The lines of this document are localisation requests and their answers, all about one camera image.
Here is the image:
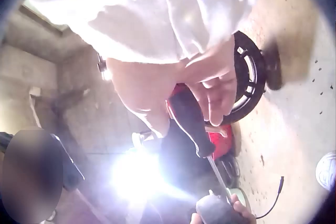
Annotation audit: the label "person's right thumb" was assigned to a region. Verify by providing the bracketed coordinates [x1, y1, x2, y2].
[107, 58, 184, 138]

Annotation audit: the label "person's right fingers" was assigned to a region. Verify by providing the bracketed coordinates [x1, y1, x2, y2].
[185, 51, 239, 127]

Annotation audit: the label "person's left fingers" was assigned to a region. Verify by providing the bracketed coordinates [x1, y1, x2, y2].
[230, 194, 257, 224]

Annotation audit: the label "dark grey rounded part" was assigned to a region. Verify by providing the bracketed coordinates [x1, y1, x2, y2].
[196, 189, 245, 224]

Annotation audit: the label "black and red handled screwdriver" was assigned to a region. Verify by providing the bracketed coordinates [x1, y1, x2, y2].
[165, 84, 233, 206]

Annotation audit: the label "person's right hand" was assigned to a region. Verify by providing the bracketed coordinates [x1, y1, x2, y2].
[26, 0, 289, 138]

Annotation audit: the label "green and white tape roll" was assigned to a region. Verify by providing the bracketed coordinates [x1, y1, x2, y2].
[225, 187, 254, 215]

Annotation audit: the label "red plastic housing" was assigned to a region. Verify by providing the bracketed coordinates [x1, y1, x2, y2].
[205, 124, 234, 162]

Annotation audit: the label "white round object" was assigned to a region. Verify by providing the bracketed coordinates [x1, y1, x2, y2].
[315, 150, 336, 191]

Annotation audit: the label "thin black cable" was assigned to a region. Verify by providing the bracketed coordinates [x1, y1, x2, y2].
[256, 176, 285, 219]

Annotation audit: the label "black round plastic ring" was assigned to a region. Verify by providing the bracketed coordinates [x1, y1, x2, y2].
[230, 31, 266, 124]

